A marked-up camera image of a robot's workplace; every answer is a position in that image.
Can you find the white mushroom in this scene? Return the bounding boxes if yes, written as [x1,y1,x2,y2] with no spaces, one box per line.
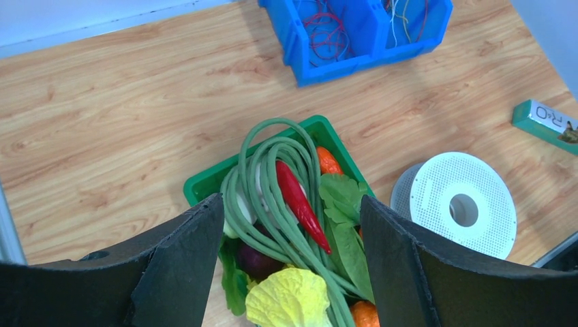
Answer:
[219,160,304,239]

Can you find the purple onion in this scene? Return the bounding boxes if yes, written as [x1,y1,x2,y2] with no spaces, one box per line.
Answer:
[234,239,284,281]

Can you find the white perforated spool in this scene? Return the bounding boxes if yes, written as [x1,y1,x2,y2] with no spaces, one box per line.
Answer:
[390,151,517,260]

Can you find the yellow napa cabbage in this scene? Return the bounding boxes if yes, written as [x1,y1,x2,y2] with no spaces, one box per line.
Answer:
[245,268,332,327]

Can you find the red chili pepper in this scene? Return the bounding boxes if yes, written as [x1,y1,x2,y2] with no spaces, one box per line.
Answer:
[275,160,332,254]

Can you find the small orange carrot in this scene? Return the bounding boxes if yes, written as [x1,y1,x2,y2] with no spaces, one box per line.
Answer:
[316,146,344,174]

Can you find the orange pumpkin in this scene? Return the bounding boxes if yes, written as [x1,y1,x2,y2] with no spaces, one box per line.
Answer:
[350,300,380,327]

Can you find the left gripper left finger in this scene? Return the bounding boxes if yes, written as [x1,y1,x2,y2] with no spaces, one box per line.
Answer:
[1,193,224,326]

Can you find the green long beans bundle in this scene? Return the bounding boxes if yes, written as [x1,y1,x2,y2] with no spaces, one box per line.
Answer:
[219,117,369,327]

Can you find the mixed colour wire bundle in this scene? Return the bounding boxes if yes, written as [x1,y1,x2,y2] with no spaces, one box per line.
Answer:
[382,0,430,48]

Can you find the green spinach leaf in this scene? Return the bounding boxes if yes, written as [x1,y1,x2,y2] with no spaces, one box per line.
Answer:
[324,216,375,303]

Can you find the green white small box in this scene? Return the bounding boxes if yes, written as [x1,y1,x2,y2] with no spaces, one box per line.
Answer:
[512,99,577,155]

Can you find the green plastic tray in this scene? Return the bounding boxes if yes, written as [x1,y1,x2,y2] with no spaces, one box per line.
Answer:
[183,114,376,327]

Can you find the red wire bundle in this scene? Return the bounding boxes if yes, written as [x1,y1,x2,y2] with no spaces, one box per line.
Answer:
[301,0,355,63]

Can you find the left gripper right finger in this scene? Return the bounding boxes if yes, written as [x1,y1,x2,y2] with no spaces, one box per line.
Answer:
[361,196,577,326]

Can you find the green cilantro leaf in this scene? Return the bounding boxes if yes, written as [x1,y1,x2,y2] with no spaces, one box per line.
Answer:
[218,235,249,316]

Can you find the blue two-compartment bin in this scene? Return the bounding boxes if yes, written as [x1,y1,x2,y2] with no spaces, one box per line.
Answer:
[258,1,453,87]

